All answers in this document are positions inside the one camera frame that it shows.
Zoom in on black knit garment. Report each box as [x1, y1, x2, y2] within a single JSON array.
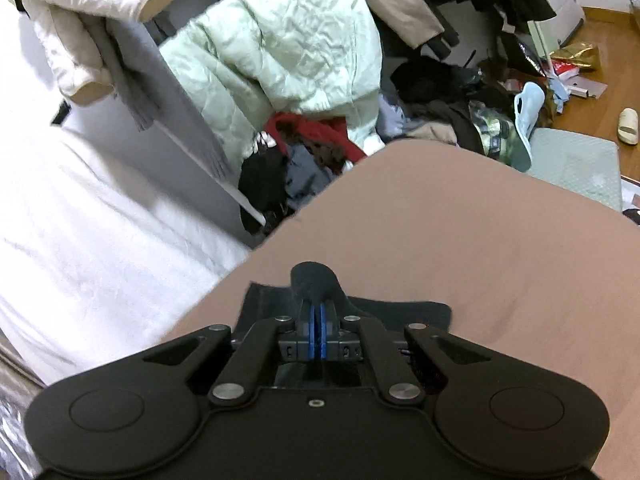
[[232, 260, 454, 391]]

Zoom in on red garment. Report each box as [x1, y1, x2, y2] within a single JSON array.
[[262, 113, 367, 162]]

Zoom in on white quilted blanket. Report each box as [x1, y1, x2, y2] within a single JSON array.
[[1, 127, 250, 384]]

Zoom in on brown bed sheet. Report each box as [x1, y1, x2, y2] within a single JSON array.
[[171, 140, 639, 479]]

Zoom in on camouflage garment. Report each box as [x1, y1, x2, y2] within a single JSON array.
[[469, 101, 518, 166]]

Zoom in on light green quilted jacket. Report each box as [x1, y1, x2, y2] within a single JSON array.
[[160, 0, 383, 171]]

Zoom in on light blue slipper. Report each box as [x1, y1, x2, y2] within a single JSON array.
[[511, 81, 544, 172]]

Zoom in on light green mat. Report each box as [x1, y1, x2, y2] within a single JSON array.
[[527, 128, 623, 212]]

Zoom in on grey scarf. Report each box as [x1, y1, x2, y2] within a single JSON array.
[[80, 14, 236, 181]]

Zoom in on tan coat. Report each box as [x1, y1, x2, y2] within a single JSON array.
[[328, 0, 446, 49]]

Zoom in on beige slipper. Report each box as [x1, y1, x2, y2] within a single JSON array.
[[617, 107, 639, 146]]

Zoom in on cream puffer jacket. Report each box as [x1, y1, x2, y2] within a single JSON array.
[[9, 0, 174, 106]]

